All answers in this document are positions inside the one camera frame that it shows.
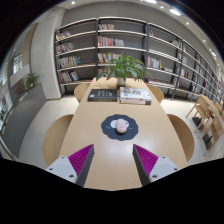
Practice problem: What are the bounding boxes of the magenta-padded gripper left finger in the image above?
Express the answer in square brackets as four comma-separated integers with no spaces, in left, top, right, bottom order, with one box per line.
[45,143,96,187]

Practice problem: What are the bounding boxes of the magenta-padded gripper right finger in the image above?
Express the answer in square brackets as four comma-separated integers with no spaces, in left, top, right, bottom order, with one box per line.
[132,143,181,187]

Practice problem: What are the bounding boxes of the pale pink computer mouse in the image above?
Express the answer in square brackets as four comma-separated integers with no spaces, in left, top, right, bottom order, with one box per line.
[114,118,130,135]

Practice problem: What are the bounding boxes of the dark cloud-shaped mouse pad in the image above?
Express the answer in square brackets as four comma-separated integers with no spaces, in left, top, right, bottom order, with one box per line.
[100,114,140,142]

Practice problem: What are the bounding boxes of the slatted wooden chair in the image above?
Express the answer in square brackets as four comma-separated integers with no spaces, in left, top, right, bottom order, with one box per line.
[185,93,224,156]

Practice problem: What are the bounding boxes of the book with white-red spine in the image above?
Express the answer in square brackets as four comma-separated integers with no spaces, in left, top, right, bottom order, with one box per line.
[119,98,152,106]

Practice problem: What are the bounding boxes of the small green plant by window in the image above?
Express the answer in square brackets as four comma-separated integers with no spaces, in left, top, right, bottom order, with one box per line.
[0,107,7,123]

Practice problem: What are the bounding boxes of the white illustrated book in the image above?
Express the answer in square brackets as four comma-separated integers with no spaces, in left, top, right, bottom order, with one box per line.
[119,86,153,103]

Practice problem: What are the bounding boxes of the black hardcover book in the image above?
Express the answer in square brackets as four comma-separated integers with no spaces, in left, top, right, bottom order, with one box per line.
[87,88,119,103]

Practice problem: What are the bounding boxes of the leafy plant on grey ledge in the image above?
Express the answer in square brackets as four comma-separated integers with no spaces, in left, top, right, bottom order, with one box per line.
[25,72,41,90]

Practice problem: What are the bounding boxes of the green potted plant white pot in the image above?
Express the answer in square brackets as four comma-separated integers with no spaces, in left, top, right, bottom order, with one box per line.
[95,53,153,86]

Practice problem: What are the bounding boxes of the grey bookshelf unit with books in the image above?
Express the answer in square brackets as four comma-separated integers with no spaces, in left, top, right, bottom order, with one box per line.
[53,15,224,107]

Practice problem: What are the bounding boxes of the recessed ceiling lights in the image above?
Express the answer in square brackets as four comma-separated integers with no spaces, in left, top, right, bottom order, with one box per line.
[69,0,218,58]

